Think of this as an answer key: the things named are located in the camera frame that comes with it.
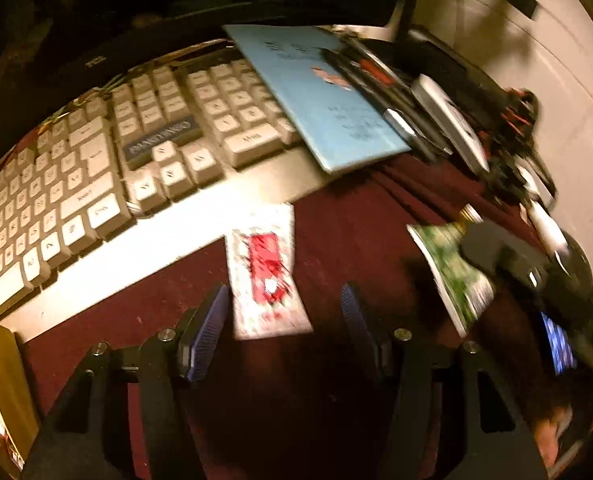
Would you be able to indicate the white red sachet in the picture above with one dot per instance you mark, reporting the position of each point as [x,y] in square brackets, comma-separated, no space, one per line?
[264,270]

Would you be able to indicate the white remote control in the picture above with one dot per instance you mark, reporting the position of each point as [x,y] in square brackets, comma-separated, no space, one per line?
[449,120]

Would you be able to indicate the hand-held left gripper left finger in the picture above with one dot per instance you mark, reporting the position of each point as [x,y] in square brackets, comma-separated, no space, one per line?
[206,330]

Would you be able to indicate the green gold snack packet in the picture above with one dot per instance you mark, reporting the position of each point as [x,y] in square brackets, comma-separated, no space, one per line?
[449,270]

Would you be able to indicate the black red pen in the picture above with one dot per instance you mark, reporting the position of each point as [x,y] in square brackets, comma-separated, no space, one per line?
[376,67]

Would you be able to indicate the maroon cloth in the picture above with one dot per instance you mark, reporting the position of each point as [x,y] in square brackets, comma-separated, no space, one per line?
[336,220]

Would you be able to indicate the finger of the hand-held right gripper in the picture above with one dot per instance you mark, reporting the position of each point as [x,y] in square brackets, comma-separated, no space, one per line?
[496,250]

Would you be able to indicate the beige keyboard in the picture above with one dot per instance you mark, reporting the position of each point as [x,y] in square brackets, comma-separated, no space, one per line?
[101,175]

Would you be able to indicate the white tube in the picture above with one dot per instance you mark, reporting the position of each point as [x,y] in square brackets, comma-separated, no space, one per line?
[546,227]

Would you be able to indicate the blue booklet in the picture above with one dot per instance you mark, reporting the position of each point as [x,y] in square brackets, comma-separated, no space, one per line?
[316,100]

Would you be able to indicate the white charger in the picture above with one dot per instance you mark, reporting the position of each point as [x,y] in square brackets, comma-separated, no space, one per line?
[529,182]

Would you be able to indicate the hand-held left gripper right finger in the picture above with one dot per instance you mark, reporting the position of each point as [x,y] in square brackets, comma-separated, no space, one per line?
[355,320]

